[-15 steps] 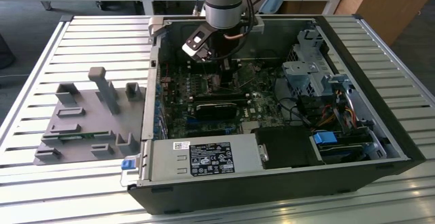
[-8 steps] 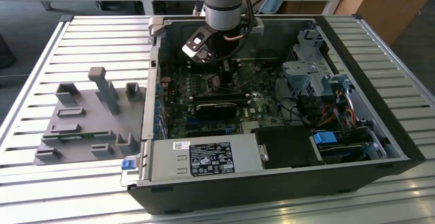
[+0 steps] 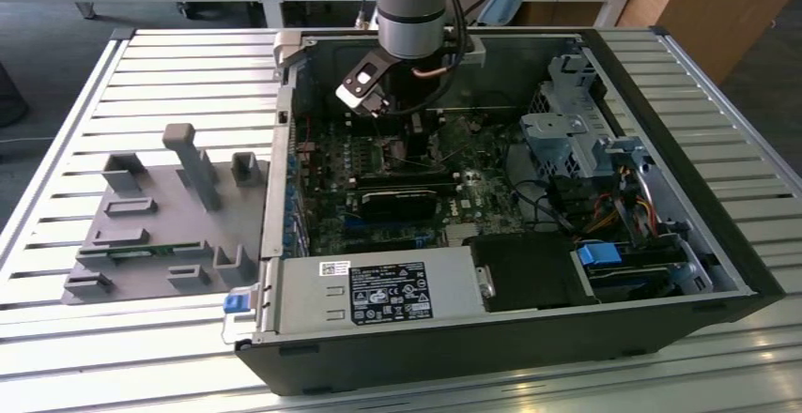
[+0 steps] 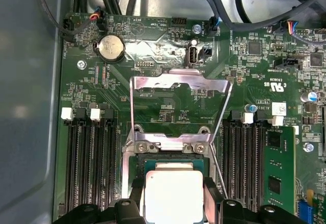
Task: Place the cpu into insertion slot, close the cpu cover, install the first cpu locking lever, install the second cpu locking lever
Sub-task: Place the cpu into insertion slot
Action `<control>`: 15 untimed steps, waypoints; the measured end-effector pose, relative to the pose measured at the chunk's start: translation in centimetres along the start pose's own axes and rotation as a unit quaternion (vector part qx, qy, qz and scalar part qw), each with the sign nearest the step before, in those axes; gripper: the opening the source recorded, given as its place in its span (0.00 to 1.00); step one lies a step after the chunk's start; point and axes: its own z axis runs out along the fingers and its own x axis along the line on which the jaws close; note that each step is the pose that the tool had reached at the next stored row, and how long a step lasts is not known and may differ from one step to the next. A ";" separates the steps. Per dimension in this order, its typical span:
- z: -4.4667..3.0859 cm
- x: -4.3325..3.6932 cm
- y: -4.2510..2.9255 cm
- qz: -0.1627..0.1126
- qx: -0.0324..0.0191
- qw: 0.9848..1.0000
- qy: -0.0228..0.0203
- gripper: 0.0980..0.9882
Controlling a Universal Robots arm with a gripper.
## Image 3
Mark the metal socket cover frame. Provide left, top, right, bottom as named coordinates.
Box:
left=374, top=135, right=449, bottom=175

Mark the CPU socket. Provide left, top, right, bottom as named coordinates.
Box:
left=373, top=134, right=449, bottom=176

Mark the RAM slot with black latches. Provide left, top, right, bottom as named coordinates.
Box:
left=353, top=180, right=457, bottom=193
left=357, top=172, right=453, bottom=183

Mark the black plastic cover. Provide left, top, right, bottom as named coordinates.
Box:
left=465, top=232, right=596, bottom=314

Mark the metal drive cage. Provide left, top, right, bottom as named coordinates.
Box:
left=519, top=54, right=656, bottom=184

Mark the black graphics card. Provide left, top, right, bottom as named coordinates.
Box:
left=357, top=189, right=440, bottom=222

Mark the green motherboard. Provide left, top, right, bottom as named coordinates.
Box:
left=284, top=102, right=533, bottom=257

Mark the silver chipset heatsink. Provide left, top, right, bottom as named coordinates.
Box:
left=441, top=223, right=481, bottom=247

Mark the blue disk carrier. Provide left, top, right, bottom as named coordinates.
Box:
left=575, top=242, right=623, bottom=269

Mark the silver power supply with label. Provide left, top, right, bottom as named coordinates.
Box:
left=253, top=246, right=496, bottom=339

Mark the grey parts rack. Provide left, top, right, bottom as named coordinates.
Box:
left=58, top=121, right=274, bottom=306

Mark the wooden cabinet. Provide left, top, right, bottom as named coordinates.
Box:
left=616, top=0, right=802, bottom=86

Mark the green RAM stick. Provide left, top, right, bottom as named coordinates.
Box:
left=106, top=242, right=205, bottom=262

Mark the black open PC case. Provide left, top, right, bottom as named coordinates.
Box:
left=232, top=26, right=788, bottom=395

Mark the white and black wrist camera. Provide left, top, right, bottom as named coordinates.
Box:
left=334, top=48, right=397, bottom=119

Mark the yellow red black wire bundle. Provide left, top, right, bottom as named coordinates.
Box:
left=585, top=161, right=663, bottom=245

